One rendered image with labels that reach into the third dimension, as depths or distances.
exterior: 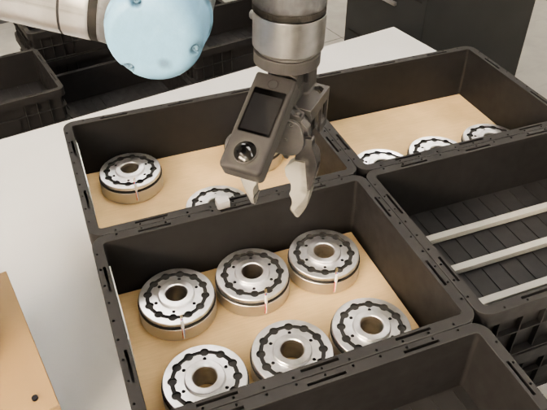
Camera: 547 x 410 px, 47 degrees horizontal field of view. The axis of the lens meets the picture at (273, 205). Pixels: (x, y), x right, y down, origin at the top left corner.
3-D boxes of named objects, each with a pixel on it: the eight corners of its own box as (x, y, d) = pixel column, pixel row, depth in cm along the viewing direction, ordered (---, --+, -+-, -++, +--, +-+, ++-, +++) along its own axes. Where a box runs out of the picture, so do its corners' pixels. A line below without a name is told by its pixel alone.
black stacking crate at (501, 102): (355, 230, 102) (361, 174, 95) (286, 135, 123) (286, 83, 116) (553, 176, 113) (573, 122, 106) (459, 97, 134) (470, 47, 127)
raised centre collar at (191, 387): (190, 403, 72) (190, 399, 72) (179, 369, 76) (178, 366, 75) (231, 390, 74) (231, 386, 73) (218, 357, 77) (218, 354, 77)
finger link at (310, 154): (326, 185, 74) (315, 119, 69) (321, 193, 73) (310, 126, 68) (288, 181, 76) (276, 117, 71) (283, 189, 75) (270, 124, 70)
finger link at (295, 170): (331, 196, 80) (322, 133, 75) (315, 224, 76) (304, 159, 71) (309, 194, 82) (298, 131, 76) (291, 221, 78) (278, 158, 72)
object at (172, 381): (174, 432, 70) (173, 429, 70) (154, 361, 77) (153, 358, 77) (260, 403, 73) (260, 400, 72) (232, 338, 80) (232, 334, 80)
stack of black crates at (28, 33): (58, 148, 236) (28, 35, 207) (35, 111, 256) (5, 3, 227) (157, 118, 252) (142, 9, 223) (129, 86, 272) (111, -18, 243)
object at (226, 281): (229, 311, 83) (229, 309, 83) (207, 261, 90) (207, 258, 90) (299, 291, 86) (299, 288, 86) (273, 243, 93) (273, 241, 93)
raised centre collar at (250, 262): (241, 290, 85) (241, 287, 85) (229, 266, 89) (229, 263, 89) (275, 281, 87) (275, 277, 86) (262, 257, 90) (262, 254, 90)
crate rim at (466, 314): (140, 447, 63) (137, 433, 62) (93, 251, 85) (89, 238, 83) (477, 331, 74) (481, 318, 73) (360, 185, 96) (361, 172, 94)
